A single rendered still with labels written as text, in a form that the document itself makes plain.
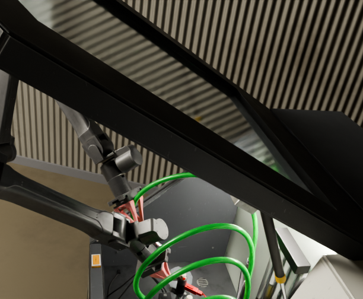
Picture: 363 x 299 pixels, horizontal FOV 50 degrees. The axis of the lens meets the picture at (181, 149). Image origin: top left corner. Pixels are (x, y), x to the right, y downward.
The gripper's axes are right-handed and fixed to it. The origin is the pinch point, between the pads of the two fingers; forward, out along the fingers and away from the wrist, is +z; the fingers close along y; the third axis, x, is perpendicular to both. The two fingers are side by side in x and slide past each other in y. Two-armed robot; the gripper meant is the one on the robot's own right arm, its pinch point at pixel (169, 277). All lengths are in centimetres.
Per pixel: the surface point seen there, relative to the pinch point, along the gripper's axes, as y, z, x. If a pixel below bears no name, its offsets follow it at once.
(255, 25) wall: 57, -6, 177
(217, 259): 22.9, -11.8, -15.3
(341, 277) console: 48, -16, -37
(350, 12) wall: 109, 17, 169
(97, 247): -29.0, -6.5, 23.5
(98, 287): -26.0, -3.3, 6.2
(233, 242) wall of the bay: 9.5, 26.1, 33.5
